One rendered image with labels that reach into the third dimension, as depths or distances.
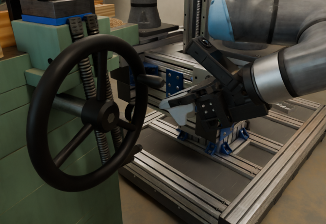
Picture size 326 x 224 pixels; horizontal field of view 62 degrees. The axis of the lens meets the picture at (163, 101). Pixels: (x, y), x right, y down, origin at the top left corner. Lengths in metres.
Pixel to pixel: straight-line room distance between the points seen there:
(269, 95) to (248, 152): 1.05
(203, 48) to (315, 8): 0.18
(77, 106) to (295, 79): 0.37
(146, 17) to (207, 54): 0.77
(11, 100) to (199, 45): 0.38
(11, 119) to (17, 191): 0.17
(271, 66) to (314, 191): 1.32
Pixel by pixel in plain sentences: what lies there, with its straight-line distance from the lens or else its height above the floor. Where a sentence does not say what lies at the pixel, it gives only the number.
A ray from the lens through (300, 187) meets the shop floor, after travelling 1.69.
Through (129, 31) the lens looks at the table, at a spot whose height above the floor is 0.89.
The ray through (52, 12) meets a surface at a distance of 0.54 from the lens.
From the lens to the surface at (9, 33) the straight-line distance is 0.68.
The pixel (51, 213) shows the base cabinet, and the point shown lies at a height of 0.49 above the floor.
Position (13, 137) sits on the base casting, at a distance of 0.64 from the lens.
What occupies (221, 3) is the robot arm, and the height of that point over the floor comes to 1.00.
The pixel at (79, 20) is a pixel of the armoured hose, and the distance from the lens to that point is 0.54.
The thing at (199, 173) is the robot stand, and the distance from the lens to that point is 1.29.
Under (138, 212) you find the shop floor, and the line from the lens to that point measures 1.41.
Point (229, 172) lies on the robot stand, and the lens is 1.32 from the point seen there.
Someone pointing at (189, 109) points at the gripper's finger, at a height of 0.82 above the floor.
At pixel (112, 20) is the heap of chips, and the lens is 0.84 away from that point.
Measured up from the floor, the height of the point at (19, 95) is 0.82.
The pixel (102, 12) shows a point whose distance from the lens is 0.97.
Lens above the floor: 1.05
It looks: 26 degrees down
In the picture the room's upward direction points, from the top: straight up
